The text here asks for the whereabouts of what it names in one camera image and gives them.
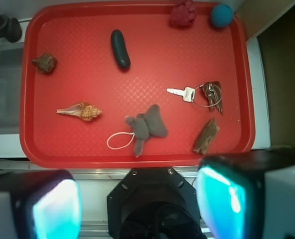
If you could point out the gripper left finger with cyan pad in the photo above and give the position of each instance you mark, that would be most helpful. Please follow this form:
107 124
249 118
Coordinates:
39 205

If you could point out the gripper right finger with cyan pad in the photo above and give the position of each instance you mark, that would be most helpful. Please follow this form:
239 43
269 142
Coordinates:
248 195

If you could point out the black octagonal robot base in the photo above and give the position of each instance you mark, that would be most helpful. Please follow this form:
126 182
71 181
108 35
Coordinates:
153 203

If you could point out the tan spiral conch shell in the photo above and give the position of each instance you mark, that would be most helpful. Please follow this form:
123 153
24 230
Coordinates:
82 110

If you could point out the brown bark wood piece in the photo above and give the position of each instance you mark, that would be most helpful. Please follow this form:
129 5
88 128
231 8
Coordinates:
206 136

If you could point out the bunch of dark keys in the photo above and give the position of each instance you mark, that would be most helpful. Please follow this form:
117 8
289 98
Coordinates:
212 91

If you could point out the silver key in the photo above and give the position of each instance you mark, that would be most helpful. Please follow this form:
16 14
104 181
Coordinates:
188 94

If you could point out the grey plush toy with loop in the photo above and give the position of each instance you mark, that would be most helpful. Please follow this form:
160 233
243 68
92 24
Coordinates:
144 126

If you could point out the red plastic tray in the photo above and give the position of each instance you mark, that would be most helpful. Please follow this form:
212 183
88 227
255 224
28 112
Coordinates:
79 37

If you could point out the brown rough rock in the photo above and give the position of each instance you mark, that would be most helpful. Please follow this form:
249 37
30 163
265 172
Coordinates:
45 63

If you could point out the metal sink basin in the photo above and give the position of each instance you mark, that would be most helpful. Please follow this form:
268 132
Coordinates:
10 85

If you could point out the blue dimpled ball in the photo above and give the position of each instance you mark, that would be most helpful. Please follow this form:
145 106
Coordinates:
221 16

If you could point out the dark green toy cucumber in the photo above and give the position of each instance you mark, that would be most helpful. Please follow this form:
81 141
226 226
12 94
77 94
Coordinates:
119 49

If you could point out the crumpled dark red cloth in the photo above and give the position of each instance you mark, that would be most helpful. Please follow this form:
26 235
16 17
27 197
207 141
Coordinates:
183 13

